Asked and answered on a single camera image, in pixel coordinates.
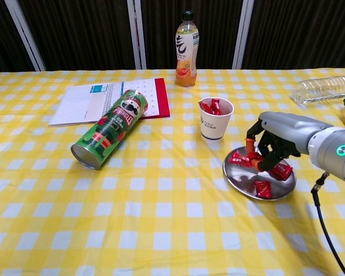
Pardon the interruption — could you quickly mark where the yellow white checked tablecloth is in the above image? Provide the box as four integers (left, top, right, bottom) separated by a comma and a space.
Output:
0, 67, 345, 276

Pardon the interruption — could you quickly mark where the grey aluminium partition post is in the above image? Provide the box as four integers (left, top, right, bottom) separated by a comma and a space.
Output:
232, 0, 255, 70
4, 0, 47, 72
126, 0, 147, 70

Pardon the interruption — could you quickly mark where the spiral notebook with red cover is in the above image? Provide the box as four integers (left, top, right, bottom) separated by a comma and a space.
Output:
48, 78, 171, 128

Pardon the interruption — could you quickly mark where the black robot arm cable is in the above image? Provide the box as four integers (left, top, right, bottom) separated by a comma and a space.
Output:
310, 171, 345, 276

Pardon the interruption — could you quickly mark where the white paper cup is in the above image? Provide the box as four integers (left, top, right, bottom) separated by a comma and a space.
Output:
198, 97, 235, 142

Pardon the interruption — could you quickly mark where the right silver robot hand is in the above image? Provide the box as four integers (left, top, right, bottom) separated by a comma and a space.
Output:
245, 111, 334, 173

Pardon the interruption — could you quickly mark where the round metal plate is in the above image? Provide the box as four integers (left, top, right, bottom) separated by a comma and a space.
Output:
223, 145, 297, 201

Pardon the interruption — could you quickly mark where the green Pringles can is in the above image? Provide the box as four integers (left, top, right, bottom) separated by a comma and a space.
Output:
70, 89, 149, 170

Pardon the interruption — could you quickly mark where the red candy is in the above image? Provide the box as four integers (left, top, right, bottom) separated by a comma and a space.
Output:
209, 98, 224, 116
254, 180, 273, 200
199, 100, 213, 114
228, 151, 252, 168
247, 151, 264, 163
269, 163, 293, 181

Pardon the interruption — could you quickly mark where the clear plastic water bottle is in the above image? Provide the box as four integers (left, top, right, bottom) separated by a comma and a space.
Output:
289, 75, 345, 108

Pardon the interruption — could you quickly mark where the orange drink bottle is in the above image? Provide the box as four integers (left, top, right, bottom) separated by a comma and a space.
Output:
174, 10, 200, 87

